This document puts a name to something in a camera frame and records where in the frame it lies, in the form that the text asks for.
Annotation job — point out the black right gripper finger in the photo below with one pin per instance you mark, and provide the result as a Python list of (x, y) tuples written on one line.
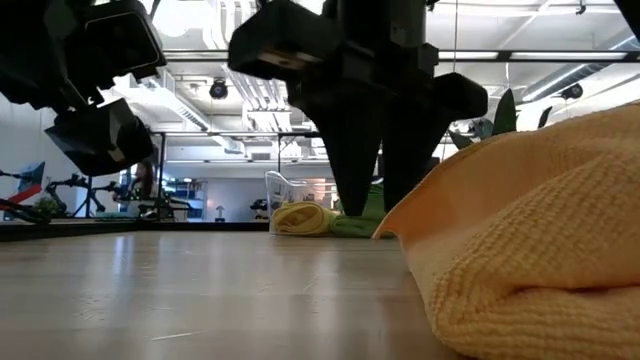
[(350, 160), (410, 150)]

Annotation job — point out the green microfiber towel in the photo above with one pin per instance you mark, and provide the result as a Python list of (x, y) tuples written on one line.
[(375, 200)]

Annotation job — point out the yellow microfiber towel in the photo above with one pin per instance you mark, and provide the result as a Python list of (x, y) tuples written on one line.
[(302, 220)]

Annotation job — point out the orange microfiber towel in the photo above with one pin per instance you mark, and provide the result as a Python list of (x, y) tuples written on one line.
[(525, 225)]

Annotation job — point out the tall black background table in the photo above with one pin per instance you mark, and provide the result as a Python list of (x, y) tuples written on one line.
[(300, 134), (162, 175)]

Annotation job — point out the clear plastic bin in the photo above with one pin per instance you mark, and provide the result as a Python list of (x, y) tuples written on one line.
[(272, 185)]

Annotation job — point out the green succulent plant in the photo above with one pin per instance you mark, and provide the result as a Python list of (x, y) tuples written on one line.
[(505, 115)]

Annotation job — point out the black ceiling spotlight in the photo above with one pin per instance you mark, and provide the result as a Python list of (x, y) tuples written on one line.
[(572, 91), (218, 89)]

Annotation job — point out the person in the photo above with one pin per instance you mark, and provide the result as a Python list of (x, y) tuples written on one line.
[(143, 180)]

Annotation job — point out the blue screen background monitor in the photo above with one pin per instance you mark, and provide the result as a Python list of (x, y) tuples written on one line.
[(31, 172)]

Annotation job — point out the red slanted bar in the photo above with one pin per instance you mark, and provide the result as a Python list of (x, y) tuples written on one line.
[(25, 194)]

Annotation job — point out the small bushy green plant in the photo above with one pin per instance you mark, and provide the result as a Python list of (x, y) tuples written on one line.
[(47, 206)]

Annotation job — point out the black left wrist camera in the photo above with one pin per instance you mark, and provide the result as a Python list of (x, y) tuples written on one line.
[(100, 137)]

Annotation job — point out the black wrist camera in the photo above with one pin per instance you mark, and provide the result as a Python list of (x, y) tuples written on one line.
[(285, 35), (100, 137)]

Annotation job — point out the black overhead light rail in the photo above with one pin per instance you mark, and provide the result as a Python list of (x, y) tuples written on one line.
[(500, 55)]

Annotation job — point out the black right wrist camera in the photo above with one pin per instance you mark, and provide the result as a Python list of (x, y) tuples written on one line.
[(285, 35)]

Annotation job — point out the black aluminium table frame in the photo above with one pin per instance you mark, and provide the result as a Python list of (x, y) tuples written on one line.
[(75, 230)]

